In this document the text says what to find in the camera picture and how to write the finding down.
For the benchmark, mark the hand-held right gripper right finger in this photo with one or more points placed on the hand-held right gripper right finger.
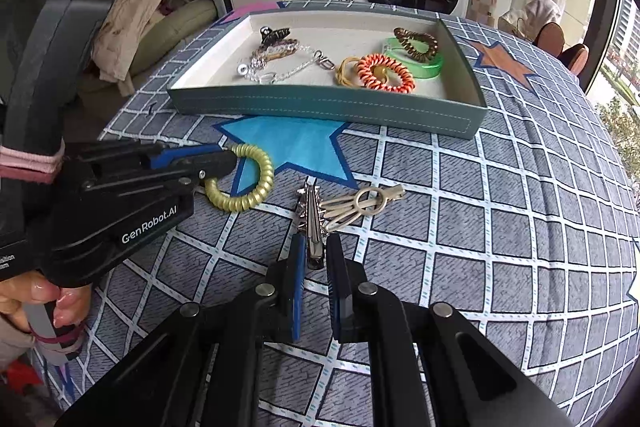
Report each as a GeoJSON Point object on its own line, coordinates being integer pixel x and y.
{"type": "Point", "coordinates": [334, 292]}

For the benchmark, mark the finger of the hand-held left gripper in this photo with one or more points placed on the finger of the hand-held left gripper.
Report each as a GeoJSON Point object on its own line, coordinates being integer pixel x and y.
{"type": "Point", "coordinates": [115, 157]}
{"type": "Point", "coordinates": [200, 162]}

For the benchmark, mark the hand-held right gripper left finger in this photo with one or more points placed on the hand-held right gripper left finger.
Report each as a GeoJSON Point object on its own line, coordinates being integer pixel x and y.
{"type": "Point", "coordinates": [297, 287]}

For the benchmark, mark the silver hair clip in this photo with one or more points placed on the silver hair clip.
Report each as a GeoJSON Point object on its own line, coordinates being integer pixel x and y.
{"type": "Point", "coordinates": [314, 232]}

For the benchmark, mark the green tray with white lining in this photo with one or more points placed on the green tray with white lining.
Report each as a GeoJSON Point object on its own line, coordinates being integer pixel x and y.
{"type": "Point", "coordinates": [320, 107]}

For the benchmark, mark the black claw hair clip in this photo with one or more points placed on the black claw hair clip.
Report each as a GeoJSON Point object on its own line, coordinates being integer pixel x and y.
{"type": "Point", "coordinates": [272, 36]}

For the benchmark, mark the person's left forearm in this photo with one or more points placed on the person's left forearm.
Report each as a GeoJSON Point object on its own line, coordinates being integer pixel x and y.
{"type": "Point", "coordinates": [12, 347]}

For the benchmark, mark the person's left hand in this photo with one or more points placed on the person's left hand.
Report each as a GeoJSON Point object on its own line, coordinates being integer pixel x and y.
{"type": "Point", "coordinates": [75, 307]}

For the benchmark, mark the small black pin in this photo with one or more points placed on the small black pin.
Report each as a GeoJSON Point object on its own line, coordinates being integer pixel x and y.
{"type": "Point", "coordinates": [150, 109]}

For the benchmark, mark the pink elastic band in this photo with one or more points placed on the pink elastic band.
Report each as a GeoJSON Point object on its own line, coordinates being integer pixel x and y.
{"type": "Point", "coordinates": [30, 162]}

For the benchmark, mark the beige hair clip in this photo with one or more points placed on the beige hair clip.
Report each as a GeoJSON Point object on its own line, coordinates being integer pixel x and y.
{"type": "Point", "coordinates": [350, 207]}

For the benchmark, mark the cream sofa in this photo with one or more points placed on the cream sofa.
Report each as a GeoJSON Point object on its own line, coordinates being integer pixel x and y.
{"type": "Point", "coordinates": [170, 37]}

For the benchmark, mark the beige jacket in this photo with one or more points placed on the beige jacket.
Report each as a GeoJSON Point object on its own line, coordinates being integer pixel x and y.
{"type": "Point", "coordinates": [130, 22]}

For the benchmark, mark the purple cloth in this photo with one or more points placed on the purple cloth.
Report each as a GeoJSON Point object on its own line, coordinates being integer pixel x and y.
{"type": "Point", "coordinates": [172, 2]}

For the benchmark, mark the blue checked star blanket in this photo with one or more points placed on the blue checked star blanket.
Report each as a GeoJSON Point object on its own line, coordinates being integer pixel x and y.
{"type": "Point", "coordinates": [500, 232]}

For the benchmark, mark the green transparent bangle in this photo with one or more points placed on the green transparent bangle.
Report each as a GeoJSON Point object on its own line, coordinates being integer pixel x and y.
{"type": "Point", "coordinates": [430, 68]}

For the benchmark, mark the cream bag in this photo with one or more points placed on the cream bag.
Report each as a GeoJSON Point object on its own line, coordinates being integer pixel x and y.
{"type": "Point", "coordinates": [510, 24]}

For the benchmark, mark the brown chair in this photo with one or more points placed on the brown chair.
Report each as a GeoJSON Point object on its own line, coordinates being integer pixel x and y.
{"type": "Point", "coordinates": [575, 59]}
{"type": "Point", "coordinates": [549, 38]}

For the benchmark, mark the white cloth on chair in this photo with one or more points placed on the white cloth on chair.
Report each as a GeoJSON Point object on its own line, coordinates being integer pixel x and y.
{"type": "Point", "coordinates": [542, 12]}

